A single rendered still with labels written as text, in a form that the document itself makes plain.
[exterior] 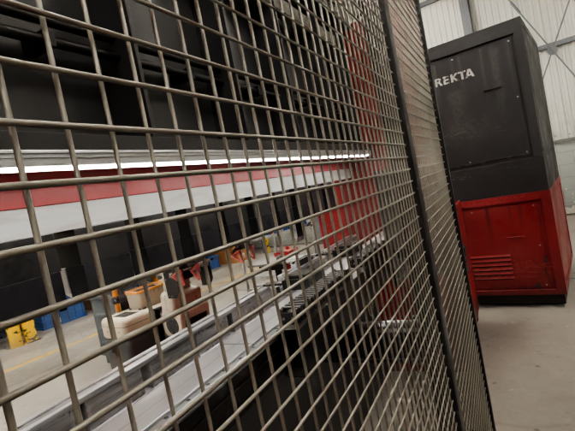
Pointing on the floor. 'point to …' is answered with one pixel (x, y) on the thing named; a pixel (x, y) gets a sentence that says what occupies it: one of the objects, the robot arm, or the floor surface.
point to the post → (421, 212)
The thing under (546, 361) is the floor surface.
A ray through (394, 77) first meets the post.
